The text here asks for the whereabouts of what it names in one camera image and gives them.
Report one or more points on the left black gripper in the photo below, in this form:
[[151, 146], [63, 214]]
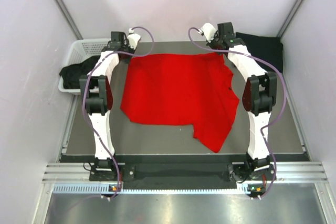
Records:
[[125, 44]]

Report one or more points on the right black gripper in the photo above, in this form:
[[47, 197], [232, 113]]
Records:
[[210, 44]]

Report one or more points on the red t shirt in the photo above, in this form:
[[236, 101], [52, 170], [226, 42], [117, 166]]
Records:
[[179, 90]]

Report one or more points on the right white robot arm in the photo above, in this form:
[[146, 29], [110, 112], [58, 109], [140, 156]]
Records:
[[259, 96]]

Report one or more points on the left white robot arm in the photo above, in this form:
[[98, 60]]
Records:
[[97, 99]]

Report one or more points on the folded black t shirt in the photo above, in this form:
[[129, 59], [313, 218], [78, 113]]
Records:
[[268, 49]]

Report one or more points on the black t shirt in basket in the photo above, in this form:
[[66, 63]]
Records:
[[72, 73]]

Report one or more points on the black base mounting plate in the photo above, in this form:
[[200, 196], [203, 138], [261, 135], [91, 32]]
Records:
[[237, 173]]

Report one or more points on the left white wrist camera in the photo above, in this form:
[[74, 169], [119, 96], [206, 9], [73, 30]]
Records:
[[133, 39]]

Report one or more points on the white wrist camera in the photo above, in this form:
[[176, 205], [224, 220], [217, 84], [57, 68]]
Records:
[[133, 39], [208, 31]]

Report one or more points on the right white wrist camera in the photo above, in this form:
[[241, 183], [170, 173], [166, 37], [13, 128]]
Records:
[[208, 31]]

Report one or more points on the aluminium frame rail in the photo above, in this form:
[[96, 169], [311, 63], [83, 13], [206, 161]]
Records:
[[287, 172]]

